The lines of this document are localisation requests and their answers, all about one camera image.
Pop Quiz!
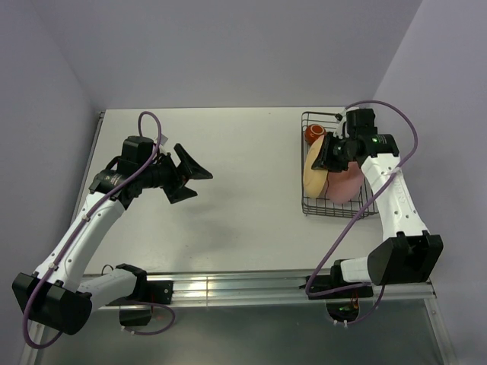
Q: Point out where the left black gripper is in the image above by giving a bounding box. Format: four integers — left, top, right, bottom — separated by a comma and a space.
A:
138, 144, 212, 203

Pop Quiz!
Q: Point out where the orange plastic plate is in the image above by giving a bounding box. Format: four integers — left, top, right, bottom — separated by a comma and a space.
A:
302, 136, 328, 198

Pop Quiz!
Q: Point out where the orange black mug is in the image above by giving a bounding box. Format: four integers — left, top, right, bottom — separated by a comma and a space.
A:
304, 124, 326, 145

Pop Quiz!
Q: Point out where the pink plastic plate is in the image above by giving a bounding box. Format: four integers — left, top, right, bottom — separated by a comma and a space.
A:
326, 161, 364, 204

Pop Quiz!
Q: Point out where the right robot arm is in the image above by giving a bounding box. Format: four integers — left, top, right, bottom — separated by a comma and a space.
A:
310, 101, 444, 297

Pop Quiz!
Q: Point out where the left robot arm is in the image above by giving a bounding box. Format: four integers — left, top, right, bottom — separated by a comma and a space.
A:
12, 136, 212, 335

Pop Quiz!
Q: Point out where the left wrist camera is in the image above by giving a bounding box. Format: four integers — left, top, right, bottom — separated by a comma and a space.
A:
154, 135, 168, 145

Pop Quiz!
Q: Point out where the black wire dish rack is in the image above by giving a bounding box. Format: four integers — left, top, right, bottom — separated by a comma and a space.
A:
301, 111, 372, 218

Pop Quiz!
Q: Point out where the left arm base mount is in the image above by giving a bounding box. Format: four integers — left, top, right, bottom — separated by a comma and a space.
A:
109, 280, 176, 336

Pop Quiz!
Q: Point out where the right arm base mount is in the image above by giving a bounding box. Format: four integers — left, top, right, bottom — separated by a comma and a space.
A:
307, 275, 374, 300

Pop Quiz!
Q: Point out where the aluminium table rail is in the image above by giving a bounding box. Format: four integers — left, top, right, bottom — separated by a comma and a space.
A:
75, 270, 437, 311

